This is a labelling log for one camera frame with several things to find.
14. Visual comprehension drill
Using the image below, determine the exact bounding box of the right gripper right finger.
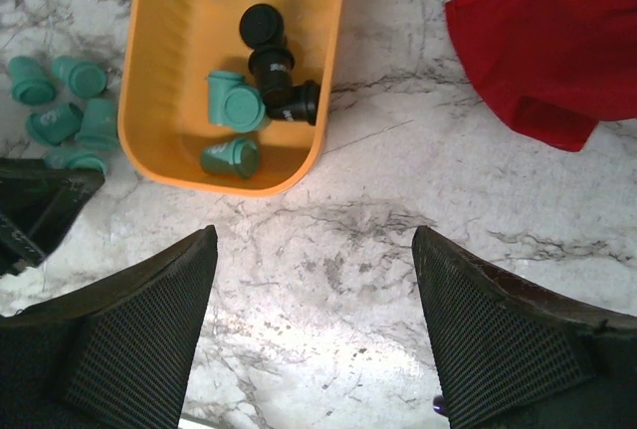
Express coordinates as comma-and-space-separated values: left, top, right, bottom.
412, 226, 636, 428

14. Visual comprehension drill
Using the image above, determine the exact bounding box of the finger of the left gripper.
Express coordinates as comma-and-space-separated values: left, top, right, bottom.
1, 158, 105, 276

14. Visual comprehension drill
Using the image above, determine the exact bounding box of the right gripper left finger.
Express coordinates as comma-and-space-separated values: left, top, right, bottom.
1, 226, 218, 428

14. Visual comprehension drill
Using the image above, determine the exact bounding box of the green coffee capsule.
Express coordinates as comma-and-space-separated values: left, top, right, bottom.
199, 137, 260, 179
52, 56, 107, 99
221, 85, 272, 133
25, 103, 84, 146
9, 56, 57, 107
207, 70, 246, 126

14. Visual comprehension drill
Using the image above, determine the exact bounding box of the orange storage basket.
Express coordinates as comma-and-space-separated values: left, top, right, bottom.
118, 0, 343, 198

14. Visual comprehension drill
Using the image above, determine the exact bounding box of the black coffee capsule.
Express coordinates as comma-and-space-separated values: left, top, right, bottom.
266, 80, 320, 126
248, 45, 295, 107
239, 3, 287, 50

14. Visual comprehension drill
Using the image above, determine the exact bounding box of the red cloth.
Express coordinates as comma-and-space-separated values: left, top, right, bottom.
446, 0, 636, 152

